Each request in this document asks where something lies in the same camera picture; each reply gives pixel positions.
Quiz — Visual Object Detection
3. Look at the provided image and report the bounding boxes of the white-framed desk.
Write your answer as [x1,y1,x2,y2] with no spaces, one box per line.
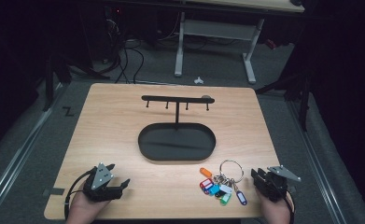
[174,0,306,85]

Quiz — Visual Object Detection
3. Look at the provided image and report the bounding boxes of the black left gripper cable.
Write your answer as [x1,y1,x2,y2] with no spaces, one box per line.
[63,170,94,221]

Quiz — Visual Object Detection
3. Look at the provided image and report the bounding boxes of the metal floor rail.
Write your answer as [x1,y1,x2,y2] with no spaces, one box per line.
[0,83,64,217]
[286,98,348,224]

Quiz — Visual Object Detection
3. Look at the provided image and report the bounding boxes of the person's left hand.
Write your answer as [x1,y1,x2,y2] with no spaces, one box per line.
[65,189,111,224]

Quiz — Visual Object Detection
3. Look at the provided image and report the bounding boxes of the key ring with coloured tags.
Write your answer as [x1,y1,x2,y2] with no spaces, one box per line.
[199,159,248,207]

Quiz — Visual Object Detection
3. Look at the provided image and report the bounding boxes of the black floor cables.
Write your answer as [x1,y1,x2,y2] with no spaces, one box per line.
[101,17,146,85]

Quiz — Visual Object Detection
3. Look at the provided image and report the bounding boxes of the grey tape strip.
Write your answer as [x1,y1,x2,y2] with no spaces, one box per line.
[42,187,66,197]

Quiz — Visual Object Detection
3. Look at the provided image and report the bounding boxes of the black key rack with tray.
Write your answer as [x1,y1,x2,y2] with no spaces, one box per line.
[137,94,218,162]

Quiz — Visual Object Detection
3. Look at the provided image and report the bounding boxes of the black metal stand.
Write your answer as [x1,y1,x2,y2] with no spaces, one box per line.
[42,54,111,112]
[254,60,313,133]

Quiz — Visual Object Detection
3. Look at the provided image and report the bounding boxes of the person's right hand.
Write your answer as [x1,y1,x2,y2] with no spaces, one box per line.
[257,188,293,224]

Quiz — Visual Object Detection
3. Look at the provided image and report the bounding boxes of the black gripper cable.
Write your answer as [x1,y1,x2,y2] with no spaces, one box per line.
[283,188,297,224]
[63,170,94,221]

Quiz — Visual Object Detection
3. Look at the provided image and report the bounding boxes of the small red object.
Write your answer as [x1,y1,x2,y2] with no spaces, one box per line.
[265,38,278,51]

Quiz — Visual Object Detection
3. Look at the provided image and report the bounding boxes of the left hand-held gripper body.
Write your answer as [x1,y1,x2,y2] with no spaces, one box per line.
[82,161,124,203]

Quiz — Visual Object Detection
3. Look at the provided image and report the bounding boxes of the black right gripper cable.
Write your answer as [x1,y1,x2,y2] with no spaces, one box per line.
[283,188,297,224]

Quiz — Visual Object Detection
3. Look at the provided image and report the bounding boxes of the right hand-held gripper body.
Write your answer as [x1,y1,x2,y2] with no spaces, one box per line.
[255,164,302,203]

